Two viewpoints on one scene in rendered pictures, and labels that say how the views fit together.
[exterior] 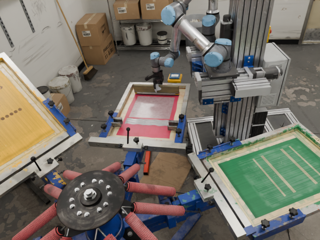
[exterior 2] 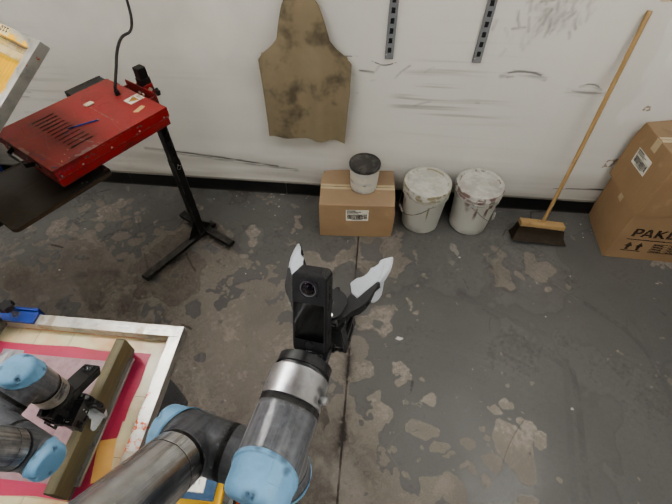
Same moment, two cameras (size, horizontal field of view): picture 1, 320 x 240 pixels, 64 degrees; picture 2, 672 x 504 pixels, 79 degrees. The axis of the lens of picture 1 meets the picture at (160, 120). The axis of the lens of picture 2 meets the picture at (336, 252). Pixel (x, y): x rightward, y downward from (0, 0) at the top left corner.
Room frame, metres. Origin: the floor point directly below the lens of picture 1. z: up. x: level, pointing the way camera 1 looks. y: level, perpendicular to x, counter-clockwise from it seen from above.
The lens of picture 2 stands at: (2.51, -0.47, 2.16)
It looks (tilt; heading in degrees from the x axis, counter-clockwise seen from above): 51 degrees down; 80
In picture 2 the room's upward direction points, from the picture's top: straight up
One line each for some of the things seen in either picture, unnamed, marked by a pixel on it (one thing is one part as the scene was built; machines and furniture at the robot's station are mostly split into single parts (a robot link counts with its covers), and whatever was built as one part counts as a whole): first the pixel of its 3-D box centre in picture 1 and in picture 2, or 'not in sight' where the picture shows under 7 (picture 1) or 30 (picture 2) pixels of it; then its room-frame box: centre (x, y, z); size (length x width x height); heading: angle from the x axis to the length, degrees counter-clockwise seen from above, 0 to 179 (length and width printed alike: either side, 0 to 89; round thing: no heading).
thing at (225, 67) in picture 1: (221, 62); not in sight; (1.73, -0.51, 1.31); 0.15 x 0.15 x 0.10
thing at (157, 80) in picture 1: (157, 76); (65, 406); (1.91, -0.02, 1.14); 0.09 x 0.08 x 0.12; 75
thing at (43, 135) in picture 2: not in sight; (90, 126); (1.67, 1.34, 1.06); 0.61 x 0.46 x 0.12; 45
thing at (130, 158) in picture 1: (131, 157); not in sight; (1.14, 0.21, 1.02); 0.17 x 0.06 x 0.05; 165
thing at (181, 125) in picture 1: (180, 131); not in sight; (1.38, -0.14, 0.97); 0.30 x 0.05 x 0.07; 165
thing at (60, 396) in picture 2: (156, 68); (50, 391); (1.92, -0.02, 1.22); 0.08 x 0.08 x 0.05
